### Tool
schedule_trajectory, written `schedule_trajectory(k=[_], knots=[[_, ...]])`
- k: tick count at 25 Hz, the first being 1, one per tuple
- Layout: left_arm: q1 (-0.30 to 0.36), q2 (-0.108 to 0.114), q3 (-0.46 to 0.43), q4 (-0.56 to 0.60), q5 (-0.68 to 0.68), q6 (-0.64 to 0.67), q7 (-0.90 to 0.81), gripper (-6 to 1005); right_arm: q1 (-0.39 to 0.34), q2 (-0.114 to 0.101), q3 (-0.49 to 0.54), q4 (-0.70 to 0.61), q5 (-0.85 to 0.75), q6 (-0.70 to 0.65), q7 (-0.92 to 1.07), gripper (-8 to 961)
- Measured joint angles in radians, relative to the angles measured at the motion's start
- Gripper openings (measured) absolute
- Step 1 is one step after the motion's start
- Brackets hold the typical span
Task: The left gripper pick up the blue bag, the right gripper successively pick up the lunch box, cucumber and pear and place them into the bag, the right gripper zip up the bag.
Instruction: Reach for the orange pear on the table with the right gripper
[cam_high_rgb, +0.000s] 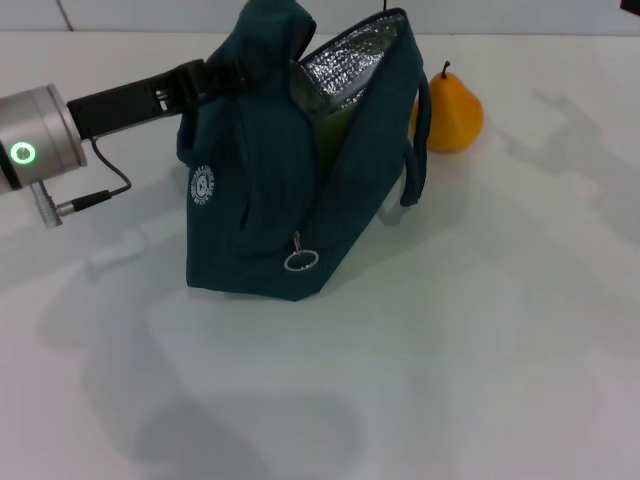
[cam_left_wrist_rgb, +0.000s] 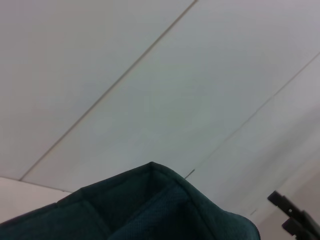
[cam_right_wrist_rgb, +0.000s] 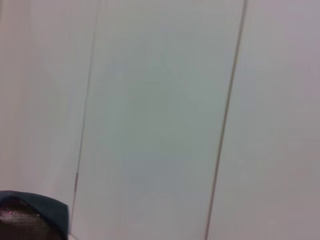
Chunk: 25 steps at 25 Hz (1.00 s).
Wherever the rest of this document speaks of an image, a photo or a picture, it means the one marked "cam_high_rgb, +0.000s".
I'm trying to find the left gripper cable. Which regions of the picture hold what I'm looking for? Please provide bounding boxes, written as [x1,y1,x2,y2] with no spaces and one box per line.
[54,137,134,214]

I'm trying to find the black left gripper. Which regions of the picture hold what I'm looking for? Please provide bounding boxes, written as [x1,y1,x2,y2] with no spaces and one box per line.
[65,58,267,142]

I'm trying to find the dark teal insulated lunch bag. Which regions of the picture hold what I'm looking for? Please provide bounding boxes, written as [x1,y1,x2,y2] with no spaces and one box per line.
[178,0,433,305]

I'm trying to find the orange yellow pear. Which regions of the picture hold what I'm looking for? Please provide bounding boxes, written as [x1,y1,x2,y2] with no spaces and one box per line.
[411,60,486,154]

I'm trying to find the green cucumber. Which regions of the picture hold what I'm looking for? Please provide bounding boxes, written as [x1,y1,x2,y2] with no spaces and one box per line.
[313,106,362,172]

